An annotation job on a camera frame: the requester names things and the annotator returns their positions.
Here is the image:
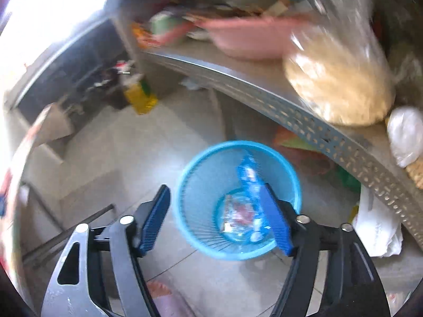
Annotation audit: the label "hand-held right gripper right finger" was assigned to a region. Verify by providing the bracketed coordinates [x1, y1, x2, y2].
[259, 183, 394, 317]

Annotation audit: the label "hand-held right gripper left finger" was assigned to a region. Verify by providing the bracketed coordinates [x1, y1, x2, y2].
[40, 184, 172, 317]

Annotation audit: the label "blue snack wrapper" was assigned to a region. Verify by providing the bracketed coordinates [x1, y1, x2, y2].
[235, 153, 265, 205]

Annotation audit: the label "blue mesh waste basket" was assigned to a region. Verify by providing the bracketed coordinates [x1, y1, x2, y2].
[175, 140, 303, 261]

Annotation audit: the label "heap of crumpled wrappers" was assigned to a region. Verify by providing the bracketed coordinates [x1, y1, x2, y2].
[220, 195, 275, 241]

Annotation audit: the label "colourful woven bag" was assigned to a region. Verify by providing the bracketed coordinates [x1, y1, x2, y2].
[273, 127, 362, 192]

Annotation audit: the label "large white plastic bag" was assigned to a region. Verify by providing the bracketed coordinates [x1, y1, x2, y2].
[355, 185, 405, 258]

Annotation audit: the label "perforated metal shelf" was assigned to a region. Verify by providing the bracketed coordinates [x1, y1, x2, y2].
[139, 44, 423, 238]

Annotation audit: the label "yellow cooking oil bottle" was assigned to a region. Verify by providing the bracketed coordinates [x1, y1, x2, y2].
[122, 73, 159, 115]

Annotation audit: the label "black bucket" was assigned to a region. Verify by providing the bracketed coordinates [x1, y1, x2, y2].
[99, 60, 133, 109]

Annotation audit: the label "tile-patterned tablecloth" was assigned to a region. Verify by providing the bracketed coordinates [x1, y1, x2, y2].
[0, 104, 76, 291]

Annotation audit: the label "small white plastic bag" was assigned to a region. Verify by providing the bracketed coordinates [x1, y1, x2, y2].
[387, 107, 423, 169]

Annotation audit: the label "clear bag of beige grain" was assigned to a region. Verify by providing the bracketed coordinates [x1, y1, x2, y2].
[284, 0, 397, 128]

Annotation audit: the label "grey counter with dark cabinet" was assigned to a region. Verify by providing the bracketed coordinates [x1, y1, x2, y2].
[5, 16, 139, 119]

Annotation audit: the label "orange snack packets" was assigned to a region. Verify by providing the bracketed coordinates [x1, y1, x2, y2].
[130, 21, 159, 48]

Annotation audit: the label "pink plastic basin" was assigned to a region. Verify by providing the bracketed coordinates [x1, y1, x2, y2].
[201, 15, 313, 60]

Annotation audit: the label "green red snack packet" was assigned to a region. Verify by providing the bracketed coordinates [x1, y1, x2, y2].
[149, 10, 199, 45]

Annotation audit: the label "dark metal bar frame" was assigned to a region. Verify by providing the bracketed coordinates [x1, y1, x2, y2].
[20, 181, 116, 265]

